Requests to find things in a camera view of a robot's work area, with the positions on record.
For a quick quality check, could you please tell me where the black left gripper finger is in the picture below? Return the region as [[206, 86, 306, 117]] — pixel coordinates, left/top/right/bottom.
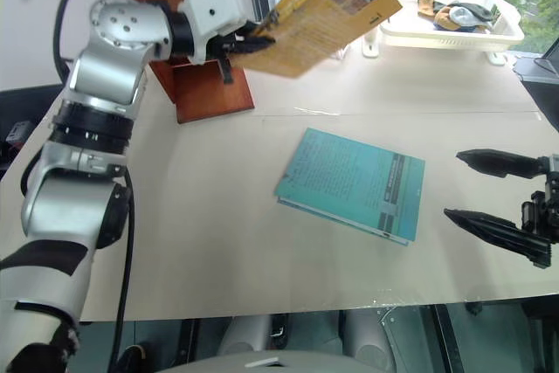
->
[[233, 36, 277, 56], [244, 10, 280, 38]]

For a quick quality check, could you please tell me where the yellow book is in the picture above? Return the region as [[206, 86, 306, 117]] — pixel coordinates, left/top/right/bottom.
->
[[242, 0, 404, 80]]

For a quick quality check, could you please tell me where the grey robot torso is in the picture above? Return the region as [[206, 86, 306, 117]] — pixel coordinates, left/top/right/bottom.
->
[[155, 348, 366, 373]]

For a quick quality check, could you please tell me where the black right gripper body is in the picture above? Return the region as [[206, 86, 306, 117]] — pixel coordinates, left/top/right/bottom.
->
[[521, 154, 559, 245]]

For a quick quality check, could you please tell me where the black laptop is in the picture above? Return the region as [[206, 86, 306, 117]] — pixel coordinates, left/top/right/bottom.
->
[[511, 36, 559, 138]]

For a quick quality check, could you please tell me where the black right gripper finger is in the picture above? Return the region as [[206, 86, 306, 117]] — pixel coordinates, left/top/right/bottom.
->
[[456, 149, 549, 180], [443, 207, 554, 267]]

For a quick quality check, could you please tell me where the reddish brown wooden bookshelf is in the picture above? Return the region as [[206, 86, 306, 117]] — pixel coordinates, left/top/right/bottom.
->
[[85, 0, 256, 125]]

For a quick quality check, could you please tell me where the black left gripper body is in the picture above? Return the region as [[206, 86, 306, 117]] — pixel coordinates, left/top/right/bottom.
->
[[204, 31, 248, 86]]

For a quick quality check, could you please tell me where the grey blue sock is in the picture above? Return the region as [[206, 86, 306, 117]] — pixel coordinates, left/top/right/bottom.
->
[[448, 5, 475, 32]]

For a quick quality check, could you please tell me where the silver robot leg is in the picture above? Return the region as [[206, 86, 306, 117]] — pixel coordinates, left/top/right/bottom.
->
[[343, 309, 397, 372], [217, 312, 274, 357]]

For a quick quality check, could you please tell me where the black table frame bar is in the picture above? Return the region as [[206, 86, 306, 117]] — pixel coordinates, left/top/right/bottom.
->
[[431, 302, 466, 373]]

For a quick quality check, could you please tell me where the brown cloth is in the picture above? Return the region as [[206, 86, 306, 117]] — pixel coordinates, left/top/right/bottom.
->
[[416, 0, 453, 30]]

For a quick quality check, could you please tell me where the white plastic basket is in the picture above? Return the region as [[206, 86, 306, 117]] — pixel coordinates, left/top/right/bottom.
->
[[361, 0, 525, 66]]

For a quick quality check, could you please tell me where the teal book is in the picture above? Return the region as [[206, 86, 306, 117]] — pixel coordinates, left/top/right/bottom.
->
[[273, 127, 426, 247]]

